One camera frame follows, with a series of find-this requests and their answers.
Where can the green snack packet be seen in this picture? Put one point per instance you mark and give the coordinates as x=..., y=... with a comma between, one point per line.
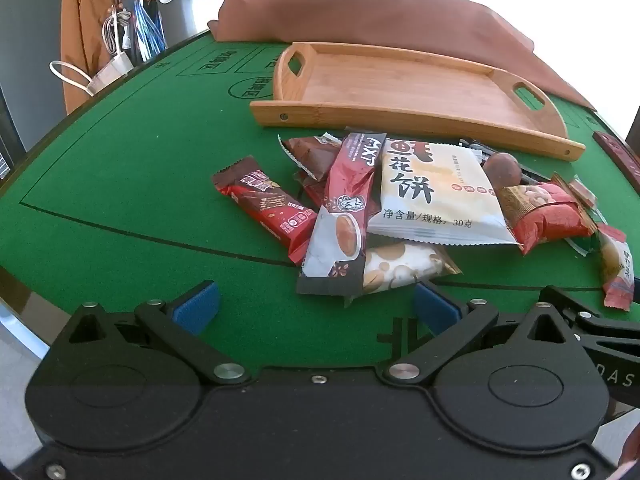
x=585, y=246

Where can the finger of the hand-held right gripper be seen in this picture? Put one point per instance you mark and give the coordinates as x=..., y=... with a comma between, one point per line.
x=590, y=322

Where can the wooden tray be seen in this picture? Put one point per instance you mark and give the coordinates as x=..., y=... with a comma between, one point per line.
x=400, y=85

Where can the dark wooden furniture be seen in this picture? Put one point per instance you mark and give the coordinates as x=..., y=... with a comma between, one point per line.
x=634, y=130

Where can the red nut packet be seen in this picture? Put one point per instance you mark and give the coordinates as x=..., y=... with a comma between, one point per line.
x=545, y=220

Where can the red chocolate bar wrapper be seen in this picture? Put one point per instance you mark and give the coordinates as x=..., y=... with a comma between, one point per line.
x=265, y=200

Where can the orange jacket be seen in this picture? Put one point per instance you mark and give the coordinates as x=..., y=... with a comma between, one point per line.
x=82, y=35

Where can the brown leather cloth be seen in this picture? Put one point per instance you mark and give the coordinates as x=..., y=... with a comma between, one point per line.
x=400, y=20

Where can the dark red coffee stick packet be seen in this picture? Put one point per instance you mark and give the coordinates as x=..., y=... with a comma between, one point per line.
x=345, y=195

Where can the dark cabinet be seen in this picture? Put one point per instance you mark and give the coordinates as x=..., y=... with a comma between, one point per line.
x=7, y=150

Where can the brown nut packet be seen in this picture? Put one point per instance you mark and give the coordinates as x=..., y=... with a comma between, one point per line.
x=310, y=155

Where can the beige spotted snack packet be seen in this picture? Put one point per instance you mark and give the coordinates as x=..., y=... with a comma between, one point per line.
x=400, y=265

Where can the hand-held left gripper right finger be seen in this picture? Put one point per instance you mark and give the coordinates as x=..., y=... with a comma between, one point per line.
x=435, y=310

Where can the person's right forearm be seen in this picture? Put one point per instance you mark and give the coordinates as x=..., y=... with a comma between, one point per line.
x=631, y=450

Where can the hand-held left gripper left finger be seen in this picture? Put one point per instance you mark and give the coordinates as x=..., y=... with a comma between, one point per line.
x=197, y=307

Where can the white flower cake packet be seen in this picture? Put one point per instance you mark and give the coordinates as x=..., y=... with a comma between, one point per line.
x=435, y=195

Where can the red and white snack packet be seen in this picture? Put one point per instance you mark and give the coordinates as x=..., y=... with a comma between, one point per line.
x=617, y=270

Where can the black snack packet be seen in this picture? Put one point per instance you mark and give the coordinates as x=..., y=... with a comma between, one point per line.
x=475, y=147

